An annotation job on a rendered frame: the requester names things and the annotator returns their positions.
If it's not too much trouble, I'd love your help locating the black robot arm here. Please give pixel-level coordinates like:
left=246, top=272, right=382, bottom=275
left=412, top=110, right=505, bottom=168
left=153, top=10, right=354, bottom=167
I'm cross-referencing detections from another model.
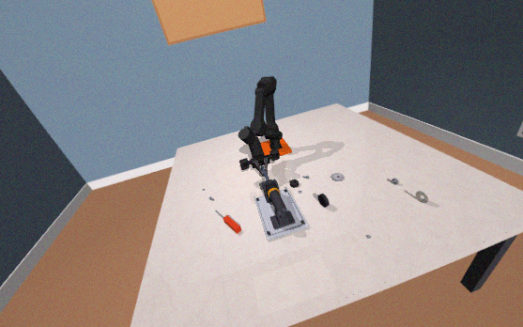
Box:
left=238, top=77, right=283, bottom=150

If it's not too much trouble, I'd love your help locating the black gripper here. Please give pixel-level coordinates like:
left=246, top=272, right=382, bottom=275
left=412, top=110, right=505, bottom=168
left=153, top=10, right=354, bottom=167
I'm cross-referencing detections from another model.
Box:
left=239, top=144, right=280, bottom=177

